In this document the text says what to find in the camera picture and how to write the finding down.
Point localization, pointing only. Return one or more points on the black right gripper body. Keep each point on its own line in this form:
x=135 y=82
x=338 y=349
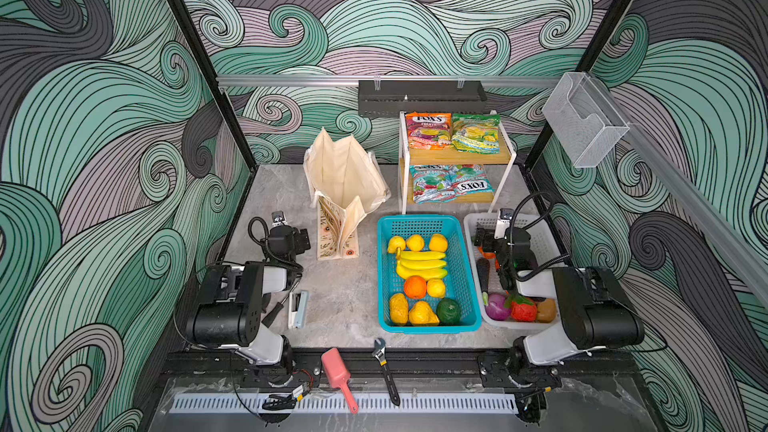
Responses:
x=483 y=243

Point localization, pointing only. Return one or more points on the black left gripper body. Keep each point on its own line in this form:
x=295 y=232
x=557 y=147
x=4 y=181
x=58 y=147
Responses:
x=301 y=239

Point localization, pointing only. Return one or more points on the cream floral grocery bag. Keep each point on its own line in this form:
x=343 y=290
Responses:
x=346 y=185

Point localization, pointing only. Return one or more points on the small yellow fruit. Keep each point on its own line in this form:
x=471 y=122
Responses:
x=436 y=288

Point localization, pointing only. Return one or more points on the orange toy fruit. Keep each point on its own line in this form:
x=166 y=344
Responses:
x=415 y=287

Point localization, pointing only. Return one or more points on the yellow toy pear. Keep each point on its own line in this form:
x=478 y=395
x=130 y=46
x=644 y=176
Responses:
x=421 y=314

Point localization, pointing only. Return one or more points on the orange Fox's candy bag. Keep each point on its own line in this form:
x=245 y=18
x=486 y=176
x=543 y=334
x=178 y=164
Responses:
x=429 y=131

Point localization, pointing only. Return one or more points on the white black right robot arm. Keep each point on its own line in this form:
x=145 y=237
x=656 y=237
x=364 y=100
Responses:
x=593 y=312

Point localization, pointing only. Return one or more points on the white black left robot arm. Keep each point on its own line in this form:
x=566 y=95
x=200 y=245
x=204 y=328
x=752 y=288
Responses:
x=230 y=309

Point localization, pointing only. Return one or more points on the teal Fox's candy bag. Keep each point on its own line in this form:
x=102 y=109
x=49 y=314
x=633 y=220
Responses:
x=469 y=179

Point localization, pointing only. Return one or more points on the mint berry candy bag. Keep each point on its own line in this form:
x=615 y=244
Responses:
x=432 y=183

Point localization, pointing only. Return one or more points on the green Fox's candy bag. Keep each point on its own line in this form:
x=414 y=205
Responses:
x=476 y=133

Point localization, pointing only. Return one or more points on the white plastic basket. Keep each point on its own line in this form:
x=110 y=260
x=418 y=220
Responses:
x=543 y=246

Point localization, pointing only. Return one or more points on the red toy strawberry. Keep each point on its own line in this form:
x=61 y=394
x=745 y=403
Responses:
x=521 y=308

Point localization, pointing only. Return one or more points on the purple toy onion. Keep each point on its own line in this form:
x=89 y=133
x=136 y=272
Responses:
x=497 y=308

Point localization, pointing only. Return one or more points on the white stapler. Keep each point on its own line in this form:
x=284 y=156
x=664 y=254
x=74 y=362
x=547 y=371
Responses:
x=297 y=310

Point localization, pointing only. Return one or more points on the brown toy potato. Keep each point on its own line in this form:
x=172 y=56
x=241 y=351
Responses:
x=546 y=311

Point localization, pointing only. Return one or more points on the yellow orange round fruit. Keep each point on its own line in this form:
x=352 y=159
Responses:
x=438 y=243

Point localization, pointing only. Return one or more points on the yellow banana bunch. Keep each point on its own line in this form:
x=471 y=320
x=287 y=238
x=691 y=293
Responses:
x=427 y=265

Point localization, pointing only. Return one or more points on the green toy avocado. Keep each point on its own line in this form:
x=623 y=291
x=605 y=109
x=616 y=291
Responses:
x=449 y=312

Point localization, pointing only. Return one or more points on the teal plastic basket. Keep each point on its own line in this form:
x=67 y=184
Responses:
x=459 y=281

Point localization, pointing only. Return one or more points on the small yellow lemon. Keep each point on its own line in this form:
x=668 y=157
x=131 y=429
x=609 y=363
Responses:
x=396 y=245

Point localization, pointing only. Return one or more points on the white wooden two-tier shelf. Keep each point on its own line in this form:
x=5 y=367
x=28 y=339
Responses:
x=412 y=157

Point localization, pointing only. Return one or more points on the yellow toy potato fruit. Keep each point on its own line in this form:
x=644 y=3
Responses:
x=399 y=309

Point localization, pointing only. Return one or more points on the pink plastic scoop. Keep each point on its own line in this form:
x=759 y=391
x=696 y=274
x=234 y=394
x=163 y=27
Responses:
x=338 y=376

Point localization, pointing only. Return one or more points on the black adjustable wrench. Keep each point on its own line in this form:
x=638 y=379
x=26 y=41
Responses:
x=379 y=353

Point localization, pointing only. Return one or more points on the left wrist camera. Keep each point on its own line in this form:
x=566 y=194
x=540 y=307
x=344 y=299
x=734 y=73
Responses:
x=278 y=218

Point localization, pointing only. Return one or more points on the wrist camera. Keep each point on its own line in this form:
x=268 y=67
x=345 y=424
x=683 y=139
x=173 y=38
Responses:
x=505 y=220
x=278 y=218

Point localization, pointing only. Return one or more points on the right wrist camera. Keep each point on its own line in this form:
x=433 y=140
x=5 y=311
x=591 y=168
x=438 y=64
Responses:
x=505 y=220

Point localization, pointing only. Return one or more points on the clear plastic wall bin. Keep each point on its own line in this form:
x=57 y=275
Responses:
x=585 y=118

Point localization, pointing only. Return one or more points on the black wall shelf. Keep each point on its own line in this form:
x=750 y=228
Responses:
x=388 y=98

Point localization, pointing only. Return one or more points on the white slotted cable duct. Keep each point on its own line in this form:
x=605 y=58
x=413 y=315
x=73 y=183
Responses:
x=335 y=403

